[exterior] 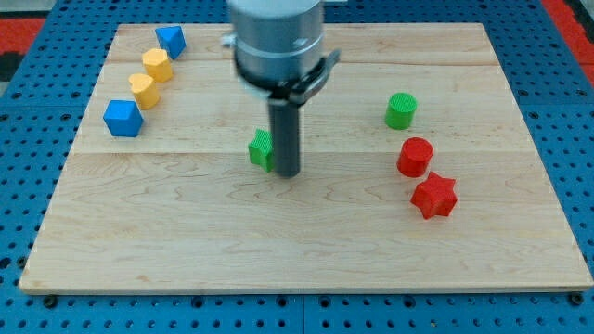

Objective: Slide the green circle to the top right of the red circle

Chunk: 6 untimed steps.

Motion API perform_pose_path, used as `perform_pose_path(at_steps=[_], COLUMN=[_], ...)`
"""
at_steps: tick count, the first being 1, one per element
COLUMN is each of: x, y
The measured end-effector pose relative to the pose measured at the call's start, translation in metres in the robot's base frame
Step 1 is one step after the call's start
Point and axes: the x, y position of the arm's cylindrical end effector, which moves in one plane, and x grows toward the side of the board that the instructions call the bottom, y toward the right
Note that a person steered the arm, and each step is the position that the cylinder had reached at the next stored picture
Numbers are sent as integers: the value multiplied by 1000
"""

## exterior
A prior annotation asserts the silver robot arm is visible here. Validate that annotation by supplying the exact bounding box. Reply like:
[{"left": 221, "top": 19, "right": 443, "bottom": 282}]
[{"left": 224, "top": 0, "right": 341, "bottom": 106}]

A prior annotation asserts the green star block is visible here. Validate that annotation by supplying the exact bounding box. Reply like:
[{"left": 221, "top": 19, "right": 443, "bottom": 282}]
[{"left": 248, "top": 129, "right": 274, "bottom": 173}]

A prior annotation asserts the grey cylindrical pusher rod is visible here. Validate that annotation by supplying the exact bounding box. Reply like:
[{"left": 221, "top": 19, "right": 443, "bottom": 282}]
[{"left": 267, "top": 99, "right": 301, "bottom": 178}]

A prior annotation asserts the green cylinder block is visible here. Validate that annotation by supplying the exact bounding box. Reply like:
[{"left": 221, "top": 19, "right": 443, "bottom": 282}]
[{"left": 384, "top": 92, "right": 418, "bottom": 130}]

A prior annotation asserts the red cylinder block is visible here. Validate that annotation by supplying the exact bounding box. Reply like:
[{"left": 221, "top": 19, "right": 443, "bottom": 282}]
[{"left": 396, "top": 137, "right": 433, "bottom": 178}]

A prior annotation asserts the wooden board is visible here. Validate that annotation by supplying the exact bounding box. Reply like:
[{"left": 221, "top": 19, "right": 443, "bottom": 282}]
[{"left": 19, "top": 23, "right": 593, "bottom": 295}]

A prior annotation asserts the red star block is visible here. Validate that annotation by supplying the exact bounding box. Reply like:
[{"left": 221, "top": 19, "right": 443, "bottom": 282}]
[{"left": 410, "top": 172, "right": 458, "bottom": 219}]

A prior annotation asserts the yellow heart block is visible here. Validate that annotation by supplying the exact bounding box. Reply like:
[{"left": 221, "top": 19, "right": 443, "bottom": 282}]
[{"left": 128, "top": 73, "right": 161, "bottom": 110}]

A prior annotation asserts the yellow hexagon block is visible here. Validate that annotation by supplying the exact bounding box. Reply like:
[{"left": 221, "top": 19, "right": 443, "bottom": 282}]
[{"left": 142, "top": 48, "right": 174, "bottom": 84}]

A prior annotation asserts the blue triangle block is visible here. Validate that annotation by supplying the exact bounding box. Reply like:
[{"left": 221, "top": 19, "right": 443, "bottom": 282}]
[{"left": 155, "top": 26, "right": 186, "bottom": 59}]

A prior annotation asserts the blue cube block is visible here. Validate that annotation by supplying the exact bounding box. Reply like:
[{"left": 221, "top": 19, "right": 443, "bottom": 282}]
[{"left": 103, "top": 100, "right": 144, "bottom": 137}]

